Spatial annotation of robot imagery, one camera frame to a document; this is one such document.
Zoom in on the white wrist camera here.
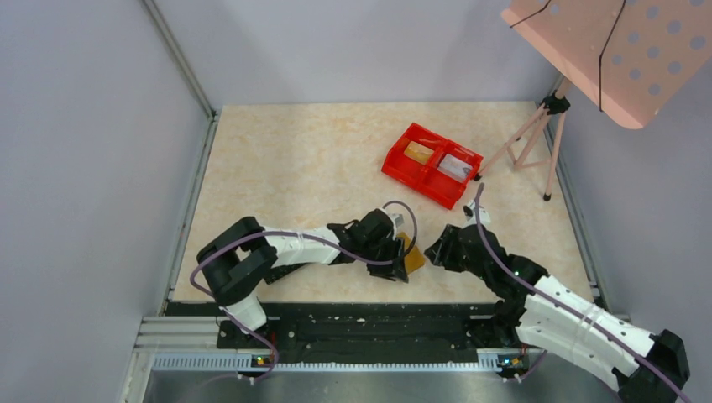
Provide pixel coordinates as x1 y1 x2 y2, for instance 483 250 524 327
463 201 491 227
388 213 405 228

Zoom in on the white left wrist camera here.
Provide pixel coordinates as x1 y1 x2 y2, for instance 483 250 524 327
388 213 405 228

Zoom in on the orange card in bin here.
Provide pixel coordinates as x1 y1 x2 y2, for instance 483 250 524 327
403 141 434 165

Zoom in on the pink perforated music stand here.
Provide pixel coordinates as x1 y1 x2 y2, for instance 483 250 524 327
474 0 711 181

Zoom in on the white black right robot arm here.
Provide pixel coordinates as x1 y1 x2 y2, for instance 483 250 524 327
425 225 690 402

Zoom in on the red two-compartment plastic bin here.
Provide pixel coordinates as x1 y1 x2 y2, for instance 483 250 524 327
381 123 484 210

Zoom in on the white card in bin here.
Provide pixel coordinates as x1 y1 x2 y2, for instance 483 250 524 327
437 154 472 182

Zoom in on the black microphone silver head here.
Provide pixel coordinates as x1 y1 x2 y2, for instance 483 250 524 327
264 263 306 285

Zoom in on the grey slotted cable duct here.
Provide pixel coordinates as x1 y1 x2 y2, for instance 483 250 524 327
152 350 502 373

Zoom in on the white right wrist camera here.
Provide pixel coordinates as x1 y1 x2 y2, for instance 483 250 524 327
463 201 491 227

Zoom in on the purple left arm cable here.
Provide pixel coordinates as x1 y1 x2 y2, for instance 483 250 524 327
189 200 418 385

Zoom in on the yellow leather card holder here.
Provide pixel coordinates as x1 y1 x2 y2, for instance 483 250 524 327
396 232 426 275

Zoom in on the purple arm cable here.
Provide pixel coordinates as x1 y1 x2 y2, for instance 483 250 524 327
189 200 418 385
473 182 694 403

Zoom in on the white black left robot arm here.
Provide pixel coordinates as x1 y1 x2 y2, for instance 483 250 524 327
196 208 411 332

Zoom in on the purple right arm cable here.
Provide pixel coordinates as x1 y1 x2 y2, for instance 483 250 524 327
473 182 694 403

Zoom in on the black cable on stand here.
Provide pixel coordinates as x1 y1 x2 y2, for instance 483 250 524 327
509 0 629 113

